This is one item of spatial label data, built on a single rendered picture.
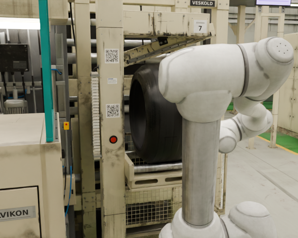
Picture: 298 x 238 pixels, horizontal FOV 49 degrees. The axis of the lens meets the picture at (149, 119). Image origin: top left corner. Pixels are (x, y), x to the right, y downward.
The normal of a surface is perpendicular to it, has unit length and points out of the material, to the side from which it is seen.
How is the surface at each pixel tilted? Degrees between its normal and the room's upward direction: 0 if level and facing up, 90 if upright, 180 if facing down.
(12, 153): 90
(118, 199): 90
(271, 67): 115
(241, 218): 51
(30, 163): 90
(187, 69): 75
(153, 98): 70
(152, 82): 58
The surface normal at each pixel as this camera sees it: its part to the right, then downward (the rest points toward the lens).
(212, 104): 0.12, 0.56
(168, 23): 0.27, 0.17
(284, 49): 0.19, -0.36
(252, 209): 0.04, -0.98
